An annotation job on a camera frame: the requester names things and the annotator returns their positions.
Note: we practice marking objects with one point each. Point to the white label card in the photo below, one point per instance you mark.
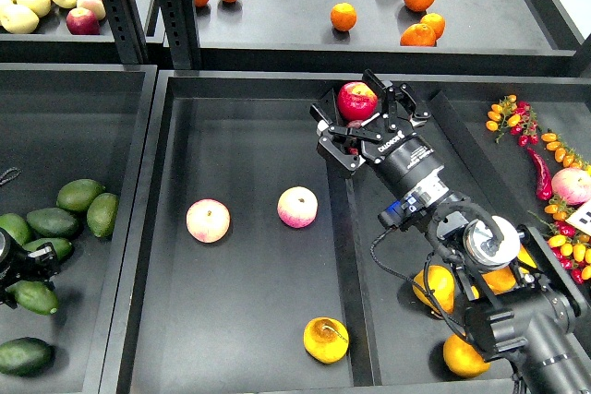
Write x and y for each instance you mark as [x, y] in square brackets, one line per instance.
[581, 218]

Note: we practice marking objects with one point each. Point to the green avocado pile middle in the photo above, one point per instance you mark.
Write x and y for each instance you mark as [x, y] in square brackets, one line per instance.
[53, 222]

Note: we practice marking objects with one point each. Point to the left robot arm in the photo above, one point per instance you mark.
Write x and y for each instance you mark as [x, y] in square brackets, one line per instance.
[19, 264]

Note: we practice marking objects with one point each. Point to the dark red apple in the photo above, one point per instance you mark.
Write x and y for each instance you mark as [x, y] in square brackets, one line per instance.
[351, 148]

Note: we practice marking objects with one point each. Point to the orange front right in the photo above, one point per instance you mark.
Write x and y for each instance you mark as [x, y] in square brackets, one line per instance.
[418, 35]

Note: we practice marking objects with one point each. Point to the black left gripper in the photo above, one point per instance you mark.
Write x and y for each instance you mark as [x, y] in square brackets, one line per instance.
[18, 264]

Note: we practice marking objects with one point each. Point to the yellow pear with stem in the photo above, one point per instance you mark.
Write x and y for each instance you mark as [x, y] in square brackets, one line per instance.
[500, 280]

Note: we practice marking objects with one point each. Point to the bright red apple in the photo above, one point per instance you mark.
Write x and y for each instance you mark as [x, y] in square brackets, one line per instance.
[356, 101]

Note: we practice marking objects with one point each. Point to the cherry tomato bunch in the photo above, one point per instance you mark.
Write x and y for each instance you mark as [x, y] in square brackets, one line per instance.
[569, 245]
[514, 117]

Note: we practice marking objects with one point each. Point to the black upper shelf tray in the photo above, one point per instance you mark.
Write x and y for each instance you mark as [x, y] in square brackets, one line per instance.
[523, 38]

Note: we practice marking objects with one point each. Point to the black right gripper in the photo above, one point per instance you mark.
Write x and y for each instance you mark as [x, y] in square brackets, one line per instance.
[399, 156]

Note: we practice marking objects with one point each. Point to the red chili pepper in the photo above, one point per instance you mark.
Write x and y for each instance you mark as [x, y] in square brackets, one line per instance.
[544, 188]

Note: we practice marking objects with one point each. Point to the orange centre shelf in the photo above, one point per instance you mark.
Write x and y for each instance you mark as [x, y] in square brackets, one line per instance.
[343, 17]

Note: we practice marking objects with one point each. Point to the pink apple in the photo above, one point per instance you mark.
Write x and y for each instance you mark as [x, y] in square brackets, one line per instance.
[297, 207]
[208, 220]

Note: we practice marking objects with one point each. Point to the yellow pear bottom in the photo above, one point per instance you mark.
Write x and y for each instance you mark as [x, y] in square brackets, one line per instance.
[462, 359]

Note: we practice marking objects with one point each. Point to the cherry tomato bunch upper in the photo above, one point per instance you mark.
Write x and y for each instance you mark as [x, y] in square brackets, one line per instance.
[514, 117]

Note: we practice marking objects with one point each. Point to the pink apple right tray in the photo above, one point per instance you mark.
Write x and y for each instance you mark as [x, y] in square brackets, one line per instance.
[572, 185]

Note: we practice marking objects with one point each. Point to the green avocado pile right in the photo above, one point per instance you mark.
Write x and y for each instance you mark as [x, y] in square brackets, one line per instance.
[101, 214]

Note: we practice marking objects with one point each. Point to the cherry tomato bunch lower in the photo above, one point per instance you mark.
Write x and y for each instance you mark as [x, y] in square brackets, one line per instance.
[569, 245]

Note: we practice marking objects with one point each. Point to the green avocado pile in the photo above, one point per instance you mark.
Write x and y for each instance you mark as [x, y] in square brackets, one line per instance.
[101, 214]
[77, 195]
[17, 227]
[62, 246]
[53, 222]

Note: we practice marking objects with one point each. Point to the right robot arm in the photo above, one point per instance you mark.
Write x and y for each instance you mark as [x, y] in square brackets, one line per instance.
[519, 303]

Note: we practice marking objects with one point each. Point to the black upper left tray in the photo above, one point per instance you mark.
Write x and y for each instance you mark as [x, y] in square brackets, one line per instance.
[52, 42]

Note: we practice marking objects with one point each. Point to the black centre divided tray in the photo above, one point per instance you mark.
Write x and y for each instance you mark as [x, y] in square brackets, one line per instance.
[229, 317]

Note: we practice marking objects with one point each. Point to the green avocado pile lower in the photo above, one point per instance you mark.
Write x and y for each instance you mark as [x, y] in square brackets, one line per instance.
[62, 246]

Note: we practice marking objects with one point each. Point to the pink apple centre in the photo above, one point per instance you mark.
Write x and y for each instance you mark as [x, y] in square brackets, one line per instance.
[297, 207]

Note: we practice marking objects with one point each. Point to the green avocado pile top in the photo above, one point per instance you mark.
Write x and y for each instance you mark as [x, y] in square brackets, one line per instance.
[77, 195]

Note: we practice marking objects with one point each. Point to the pink apple left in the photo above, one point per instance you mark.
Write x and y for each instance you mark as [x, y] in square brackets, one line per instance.
[208, 220]

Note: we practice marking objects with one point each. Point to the dark avocado bottom left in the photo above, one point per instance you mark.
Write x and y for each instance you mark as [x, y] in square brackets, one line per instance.
[25, 356]

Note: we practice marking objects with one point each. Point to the black perforated shelf post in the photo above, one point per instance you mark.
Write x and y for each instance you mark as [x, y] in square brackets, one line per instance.
[179, 18]

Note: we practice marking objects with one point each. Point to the green avocado pile left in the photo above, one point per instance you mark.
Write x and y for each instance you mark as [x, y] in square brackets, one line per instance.
[17, 227]

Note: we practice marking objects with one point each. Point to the orange right small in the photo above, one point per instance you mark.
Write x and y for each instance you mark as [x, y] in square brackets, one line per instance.
[435, 21]

